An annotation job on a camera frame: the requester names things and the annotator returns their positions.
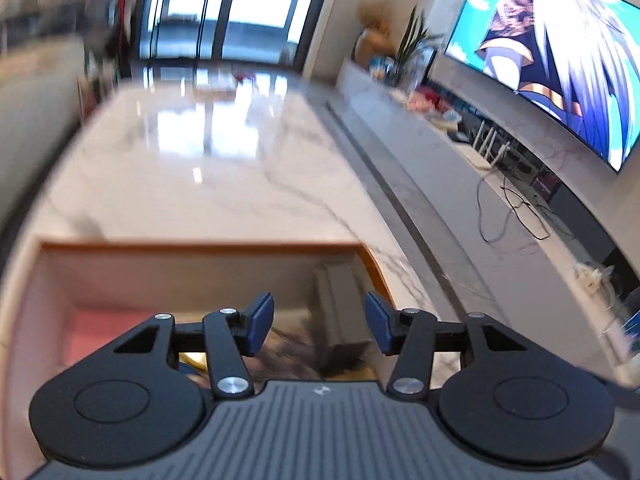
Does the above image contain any dark grey box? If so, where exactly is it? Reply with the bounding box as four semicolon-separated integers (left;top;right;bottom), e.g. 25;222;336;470
310;263;372;376

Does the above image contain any orange cardboard storage box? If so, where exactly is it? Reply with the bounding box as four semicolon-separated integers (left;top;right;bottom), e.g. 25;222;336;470
1;240;393;479

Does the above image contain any white marble tv console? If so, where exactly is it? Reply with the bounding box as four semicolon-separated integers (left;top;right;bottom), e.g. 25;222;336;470
335;61;639;386

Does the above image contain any white wifi router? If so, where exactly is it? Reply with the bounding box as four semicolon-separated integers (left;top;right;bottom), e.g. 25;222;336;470
457;119;511;171

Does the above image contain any potted green plant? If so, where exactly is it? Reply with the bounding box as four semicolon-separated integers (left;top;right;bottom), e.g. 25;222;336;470
395;6;445;84

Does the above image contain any grey fabric sofa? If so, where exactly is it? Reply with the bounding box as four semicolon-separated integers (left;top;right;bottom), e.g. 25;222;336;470
1;37;102;235

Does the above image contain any glass sliding door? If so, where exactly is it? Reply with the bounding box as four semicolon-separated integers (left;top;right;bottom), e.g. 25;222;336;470
131;0;324;72

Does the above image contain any black cable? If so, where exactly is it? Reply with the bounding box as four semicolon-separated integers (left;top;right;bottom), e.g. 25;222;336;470
474;169;557;246

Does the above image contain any wall television screen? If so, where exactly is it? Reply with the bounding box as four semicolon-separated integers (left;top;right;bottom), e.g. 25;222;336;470
445;0;639;171

